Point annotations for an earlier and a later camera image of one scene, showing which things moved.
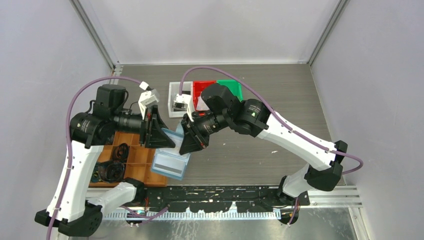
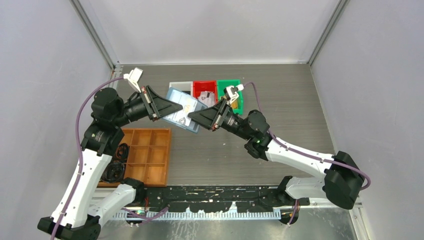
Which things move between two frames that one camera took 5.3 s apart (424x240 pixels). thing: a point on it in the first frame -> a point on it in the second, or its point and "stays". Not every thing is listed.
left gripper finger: [159, 140] -> [164, 107]
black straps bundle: [112, 171] stays
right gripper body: [203, 126] -> [222, 116]
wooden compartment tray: [139, 164] stays
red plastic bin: [198, 87] stays
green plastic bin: [234, 87] stays
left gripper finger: [158, 123] -> [162, 105]
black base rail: [222, 199] stays
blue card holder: [168, 161] -> [190, 104]
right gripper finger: [191, 143] -> [205, 117]
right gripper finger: [188, 134] -> [209, 114]
